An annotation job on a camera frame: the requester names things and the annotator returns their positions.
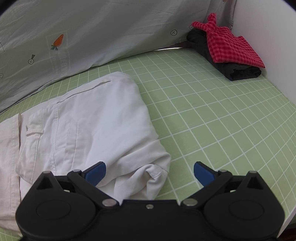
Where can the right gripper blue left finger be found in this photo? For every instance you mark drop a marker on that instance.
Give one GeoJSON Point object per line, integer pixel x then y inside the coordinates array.
{"type": "Point", "coordinates": [85, 183]}

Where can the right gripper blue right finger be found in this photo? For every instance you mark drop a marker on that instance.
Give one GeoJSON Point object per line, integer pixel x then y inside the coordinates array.
{"type": "Point", "coordinates": [212, 181]}

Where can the white trousers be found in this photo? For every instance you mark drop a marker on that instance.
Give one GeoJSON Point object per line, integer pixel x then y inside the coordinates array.
{"type": "Point", "coordinates": [104, 120]}

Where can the green grid cutting mat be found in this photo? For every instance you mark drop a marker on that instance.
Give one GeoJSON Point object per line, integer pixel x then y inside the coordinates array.
{"type": "Point", "coordinates": [200, 115]}

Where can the red checked folded garment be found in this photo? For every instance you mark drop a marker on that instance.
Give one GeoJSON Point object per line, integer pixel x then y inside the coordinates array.
{"type": "Point", "coordinates": [225, 47]}

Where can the black folded garment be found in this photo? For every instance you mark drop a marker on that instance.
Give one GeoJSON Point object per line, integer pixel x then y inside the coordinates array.
{"type": "Point", "coordinates": [232, 71]}

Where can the grey printed fabric backdrop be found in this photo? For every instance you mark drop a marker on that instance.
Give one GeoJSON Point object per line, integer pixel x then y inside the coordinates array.
{"type": "Point", "coordinates": [45, 41]}

